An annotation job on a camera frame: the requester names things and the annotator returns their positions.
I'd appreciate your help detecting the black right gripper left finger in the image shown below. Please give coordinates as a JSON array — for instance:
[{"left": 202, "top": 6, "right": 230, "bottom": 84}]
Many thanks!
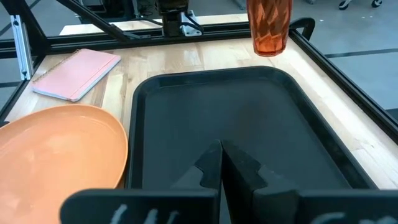
[{"left": 60, "top": 139, "right": 223, "bottom": 224}]

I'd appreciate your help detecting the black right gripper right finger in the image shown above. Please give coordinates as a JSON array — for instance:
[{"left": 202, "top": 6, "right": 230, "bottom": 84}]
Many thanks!
[{"left": 221, "top": 140, "right": 398, "bottom": 224}]

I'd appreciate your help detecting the orange round plate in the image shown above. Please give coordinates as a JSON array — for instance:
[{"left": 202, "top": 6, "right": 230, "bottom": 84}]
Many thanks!
[{"left": 0, "top": 104, "right": 129, "bottom": 224}]

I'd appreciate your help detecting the black plastic tray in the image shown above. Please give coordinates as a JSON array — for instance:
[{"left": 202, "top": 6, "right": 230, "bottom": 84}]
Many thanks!
[{"left": 126, "top": 65, "right": 379, "bottom": 191}]

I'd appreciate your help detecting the orange faceted plastic cup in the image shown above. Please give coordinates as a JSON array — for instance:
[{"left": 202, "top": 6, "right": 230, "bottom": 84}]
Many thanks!
[{"left": 246, "top": 0, "right": 294, "bottom": 58}]

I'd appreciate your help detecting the pink spiral notebook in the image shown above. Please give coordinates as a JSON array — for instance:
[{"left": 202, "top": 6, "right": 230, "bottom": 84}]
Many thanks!
[{"left": 32, "top": 48, "right": 122, "bottom": 103}]

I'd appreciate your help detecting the black aluminium table frame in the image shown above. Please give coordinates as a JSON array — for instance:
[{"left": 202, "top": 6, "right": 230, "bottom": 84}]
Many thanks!
[{"left": 0, "top": 17, "right": 398, "bottom": 144}]

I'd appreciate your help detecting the white arm base bracket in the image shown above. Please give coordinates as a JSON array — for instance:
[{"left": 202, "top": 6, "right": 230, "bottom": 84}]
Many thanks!
[{"left": 179, "top": 9, "right": 203, "bottom": 37}]

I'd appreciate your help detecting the black frame corner clamp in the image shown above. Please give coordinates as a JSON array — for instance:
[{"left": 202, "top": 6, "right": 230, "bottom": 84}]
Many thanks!
[{"left": 289, "top": 17, "right": 316, "bottom": 41}]

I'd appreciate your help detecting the black diagonal frame strut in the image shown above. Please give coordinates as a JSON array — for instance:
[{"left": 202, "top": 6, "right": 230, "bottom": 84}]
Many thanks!
[{"left": 55, "top": 0, "right": 152, "bottom": 43}]

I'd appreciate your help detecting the silver aluminium frame post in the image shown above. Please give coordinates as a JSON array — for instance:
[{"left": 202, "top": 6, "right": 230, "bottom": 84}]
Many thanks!
[{"left": 10, "top": 14, "right": 34, "bottom": 81}]

